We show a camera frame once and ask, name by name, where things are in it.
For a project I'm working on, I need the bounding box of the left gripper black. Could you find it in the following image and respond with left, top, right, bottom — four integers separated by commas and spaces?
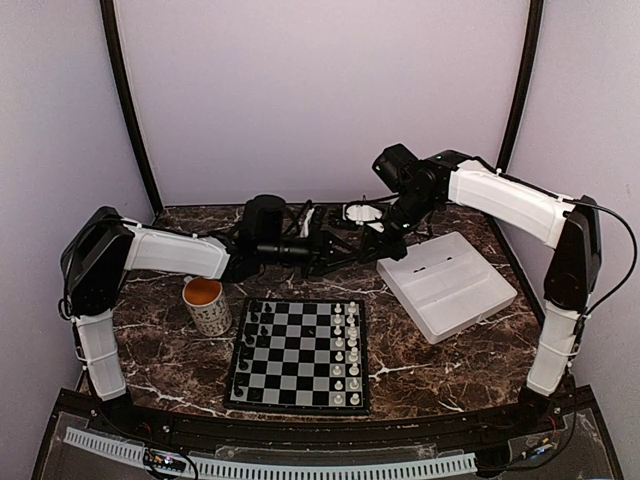
259, 225, 359, 279

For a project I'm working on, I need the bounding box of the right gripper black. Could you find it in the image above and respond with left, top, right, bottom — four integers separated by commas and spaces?
357, 189, 440, 263

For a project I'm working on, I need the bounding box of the white plastic tray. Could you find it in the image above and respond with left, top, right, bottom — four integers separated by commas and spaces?
377, 232, 517, 344

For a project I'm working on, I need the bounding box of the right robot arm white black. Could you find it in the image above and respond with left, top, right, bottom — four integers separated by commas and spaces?
358, 144, 605, 397

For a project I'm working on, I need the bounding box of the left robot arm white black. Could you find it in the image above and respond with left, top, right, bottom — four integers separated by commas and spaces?
58, 194, 357, 436

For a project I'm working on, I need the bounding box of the black silver chess board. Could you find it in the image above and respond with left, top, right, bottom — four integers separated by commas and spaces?
224, 298, 370, 416

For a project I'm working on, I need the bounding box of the white chess pieces row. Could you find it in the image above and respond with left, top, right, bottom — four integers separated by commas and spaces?
329, 301, 364, 409

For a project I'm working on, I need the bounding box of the patterned mug orange inside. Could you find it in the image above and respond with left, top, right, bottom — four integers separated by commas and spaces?
182, 276, 232, 337

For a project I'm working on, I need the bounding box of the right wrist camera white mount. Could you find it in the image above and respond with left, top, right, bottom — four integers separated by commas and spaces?
342, 202, 384, 233

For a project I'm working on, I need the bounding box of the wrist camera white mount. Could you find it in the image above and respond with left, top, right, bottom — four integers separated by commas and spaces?
342, 202, 384, 233
294, 200, 326, 238

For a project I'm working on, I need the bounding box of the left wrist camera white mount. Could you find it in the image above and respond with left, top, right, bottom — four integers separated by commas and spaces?
294, 200, 326, 238

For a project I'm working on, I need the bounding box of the white slotted cable duct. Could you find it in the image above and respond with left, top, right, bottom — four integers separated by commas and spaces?
63, 427, 477, 479

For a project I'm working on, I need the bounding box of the black aluminium front rail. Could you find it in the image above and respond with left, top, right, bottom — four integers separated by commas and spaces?
49, 384, 596, 461

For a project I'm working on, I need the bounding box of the right black frame post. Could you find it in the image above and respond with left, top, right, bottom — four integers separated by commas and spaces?
496, 0, 544, 172

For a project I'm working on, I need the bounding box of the black frame post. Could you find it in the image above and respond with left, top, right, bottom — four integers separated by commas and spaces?
99, 0, 164, 215
496, 0, 544, 172

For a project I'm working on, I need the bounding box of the left black frame post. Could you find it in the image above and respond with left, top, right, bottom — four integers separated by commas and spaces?
99, 0, 164, 215

